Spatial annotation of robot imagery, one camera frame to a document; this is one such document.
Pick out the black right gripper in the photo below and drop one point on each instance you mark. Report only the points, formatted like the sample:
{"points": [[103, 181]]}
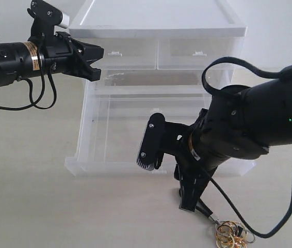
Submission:
{"points": [[194, 169]]}

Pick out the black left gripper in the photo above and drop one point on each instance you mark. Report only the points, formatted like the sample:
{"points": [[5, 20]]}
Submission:
{"points": [[72, 57]]}

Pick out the keychain with gold rings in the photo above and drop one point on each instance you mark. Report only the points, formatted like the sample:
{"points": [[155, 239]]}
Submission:
{"points": [[227, 233]]}

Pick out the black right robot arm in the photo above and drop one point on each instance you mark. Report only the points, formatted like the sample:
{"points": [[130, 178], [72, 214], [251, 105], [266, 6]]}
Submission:
{"points": [[246, 127]]}

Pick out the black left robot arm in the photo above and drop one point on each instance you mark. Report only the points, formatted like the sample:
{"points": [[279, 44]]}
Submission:
{"points": [[22, 60]]}

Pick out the clear top left drawer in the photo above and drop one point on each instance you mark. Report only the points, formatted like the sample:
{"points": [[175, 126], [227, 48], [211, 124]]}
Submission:
{"points": [[127, 53]]}

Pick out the white plastic drawer cabinet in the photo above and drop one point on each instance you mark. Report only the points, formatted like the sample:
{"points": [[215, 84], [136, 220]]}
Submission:
{"points": [[158, 20]]}

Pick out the clear top right drawer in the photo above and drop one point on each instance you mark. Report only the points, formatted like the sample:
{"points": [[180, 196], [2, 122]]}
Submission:
{"points": [[195, 54]]}

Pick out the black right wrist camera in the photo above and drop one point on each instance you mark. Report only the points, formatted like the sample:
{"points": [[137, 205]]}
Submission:
{"points": [[160, 138]]}

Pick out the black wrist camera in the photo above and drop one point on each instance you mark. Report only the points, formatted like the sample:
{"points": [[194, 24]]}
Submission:
{"points": [[45, 18], [160, 138]]}

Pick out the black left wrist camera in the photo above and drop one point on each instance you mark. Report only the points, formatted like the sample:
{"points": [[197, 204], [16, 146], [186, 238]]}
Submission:
{"points": [[45, 18]]}

